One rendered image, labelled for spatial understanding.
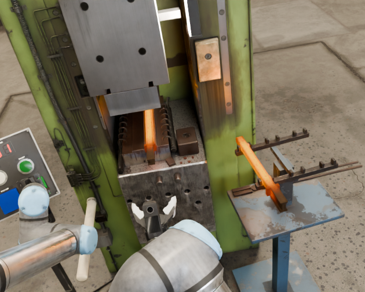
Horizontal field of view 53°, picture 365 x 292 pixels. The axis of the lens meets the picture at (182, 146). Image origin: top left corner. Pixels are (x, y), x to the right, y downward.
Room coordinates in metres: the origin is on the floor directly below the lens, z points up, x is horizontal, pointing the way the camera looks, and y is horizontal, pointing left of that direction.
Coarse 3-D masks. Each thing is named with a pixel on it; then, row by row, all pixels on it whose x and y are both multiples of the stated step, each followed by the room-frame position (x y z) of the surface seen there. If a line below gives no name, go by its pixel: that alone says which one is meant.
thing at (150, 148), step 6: (150, 114) 1.47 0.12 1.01; (150, 120) 1.42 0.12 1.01; (150, 126) 1.36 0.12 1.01; (150, 132) 1.32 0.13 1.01; (150, 138) 1.27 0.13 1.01; (144, 144) 1.23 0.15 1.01; (150, 144) 1.22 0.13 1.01; (150, 150) 1.19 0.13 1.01; (150, 156) 1.15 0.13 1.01; (150, 162) 1.13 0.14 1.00
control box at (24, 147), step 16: (0, 144) 1.15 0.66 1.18; (16, 144) 1.16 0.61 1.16; (32, 144) 1.18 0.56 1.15; (0, 160) 1.12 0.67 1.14; (16, 160) 1.13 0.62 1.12; (32, 160) 1.14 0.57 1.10; (16, 176) 1.09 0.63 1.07; (48, 176) 1.11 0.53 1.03; (0, 192) 1.05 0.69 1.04; (0, 208) 1.02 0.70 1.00
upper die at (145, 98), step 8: (144, 88) 1.23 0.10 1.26; (152, 88) 1.23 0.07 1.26; (104, 96) 1.23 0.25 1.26; (112, 96) 1.23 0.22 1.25; (120, 96) 1.23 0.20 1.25; (128, 96) 1.23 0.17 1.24; (136, 96) 1.23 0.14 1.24; (144, 96) 1.23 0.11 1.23; (152, 96) 1.23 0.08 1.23; (112, 104) 1.23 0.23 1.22; (120, 104) 1.23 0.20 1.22; (128, 104) 1.23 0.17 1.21; (136, 104) 1.23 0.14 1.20; (144, 104) 1.23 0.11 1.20; (152, 104) 1.23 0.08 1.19; (160, 104) 1.25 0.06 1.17; (112, 112) 1.23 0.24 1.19; (120, 112) 1.23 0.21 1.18; (128, 112) 1.23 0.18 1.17
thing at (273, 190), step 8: (240, 136) 1.22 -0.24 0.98; (240, 144) 1.16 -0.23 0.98; (248, 152) 1.10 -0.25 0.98; (248, 160) 1.08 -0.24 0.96; (256, 160) 1.05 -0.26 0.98; (256, 168) 1.01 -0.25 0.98; (264, 176) 0.96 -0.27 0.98; (264, 184) 0.93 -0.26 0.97; (272, 184) 0.91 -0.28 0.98; (272, 192) 0.88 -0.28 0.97; (280, 192) 0.86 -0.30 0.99; (280, 200) 0.82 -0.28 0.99; (280, 208) 0.82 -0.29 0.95
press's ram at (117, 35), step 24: (72, 0) 1.23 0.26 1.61; (96, 0) 1.23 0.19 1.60; (120, 0) 1.23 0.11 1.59; (144, 0) 1.23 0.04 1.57; (72, 24) 1.23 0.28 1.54; (96, 24) 1.23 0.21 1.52; (120, 24) 1.23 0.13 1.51; (144, 24) 1.23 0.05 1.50; (96, 48) 1.23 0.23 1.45; (120, 48) 1.23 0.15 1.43; (144, 48) 1.23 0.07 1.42; (96, 72) 1.23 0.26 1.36; (120, 72) 1.23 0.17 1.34; (144, 72) 1.23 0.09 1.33
